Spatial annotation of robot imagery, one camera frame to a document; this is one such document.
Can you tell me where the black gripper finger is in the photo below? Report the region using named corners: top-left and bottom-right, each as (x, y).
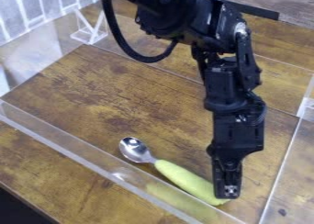
top-left (212, 158), bottom-right (242, 199)

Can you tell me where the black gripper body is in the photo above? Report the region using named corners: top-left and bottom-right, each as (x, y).
top-left (204, 98), bottom-right (267, 164)

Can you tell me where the green handled metal spoon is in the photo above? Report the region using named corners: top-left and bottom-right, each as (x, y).
top-left (119, 137), bottom-right (228, 206)

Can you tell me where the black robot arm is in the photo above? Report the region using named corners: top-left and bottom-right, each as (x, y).
top-left (100, 0), bottom-right (266, 199)

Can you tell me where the clear acrylic right barrier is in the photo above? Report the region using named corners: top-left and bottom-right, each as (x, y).
top-left (259, 74), bottom-right (314, 224)

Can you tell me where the clear acrylic barrier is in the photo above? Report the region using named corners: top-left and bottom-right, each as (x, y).
top-left (0, 100), bottom-right (246, 224)
top-left (259, 74), bottom-right (314, 224)

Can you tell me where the clear acrylic front barrier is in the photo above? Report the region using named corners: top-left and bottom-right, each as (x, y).
top-left (0, 100), bottom-right (246, 224)

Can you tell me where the black wall strip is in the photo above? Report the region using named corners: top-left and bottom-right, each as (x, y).
top-left (230, 2), bottom-right (279, 20)

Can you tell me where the clear acrylic corner bracket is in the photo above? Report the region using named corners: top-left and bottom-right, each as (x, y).
top-left (69, 10), bottom-right (109, 45)

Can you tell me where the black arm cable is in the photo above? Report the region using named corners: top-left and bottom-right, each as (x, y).
top-left (99, 0), bottom-right (179, 63)

